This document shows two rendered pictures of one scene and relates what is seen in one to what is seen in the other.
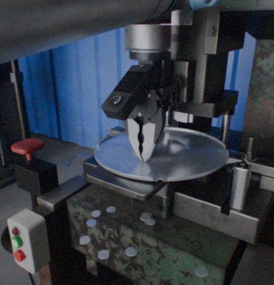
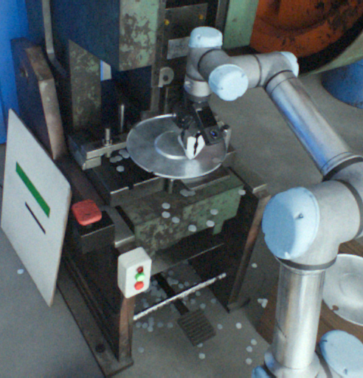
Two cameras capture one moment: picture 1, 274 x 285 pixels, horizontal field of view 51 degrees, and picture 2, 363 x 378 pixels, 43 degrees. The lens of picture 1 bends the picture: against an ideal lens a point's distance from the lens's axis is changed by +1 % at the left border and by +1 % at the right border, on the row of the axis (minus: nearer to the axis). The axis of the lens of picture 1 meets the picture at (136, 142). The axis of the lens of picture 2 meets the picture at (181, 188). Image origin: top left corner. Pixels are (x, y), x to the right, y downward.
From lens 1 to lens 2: 1.14 m
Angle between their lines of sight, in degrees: 62
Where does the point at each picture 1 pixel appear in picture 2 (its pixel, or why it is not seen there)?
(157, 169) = (206, 157)
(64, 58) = not seen: outside the picture
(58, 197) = (126, 229)
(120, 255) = (180, 227)
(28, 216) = (134, 255)
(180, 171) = (215, 150)
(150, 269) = (201, 218)
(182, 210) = not seen: hidden behind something
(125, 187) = (218, 178)
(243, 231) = (229, 161)
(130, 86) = (211, 119)
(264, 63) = not seen: hidden behind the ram
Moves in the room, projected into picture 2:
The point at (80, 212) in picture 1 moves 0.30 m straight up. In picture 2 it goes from (147, 225) to (155, 140)
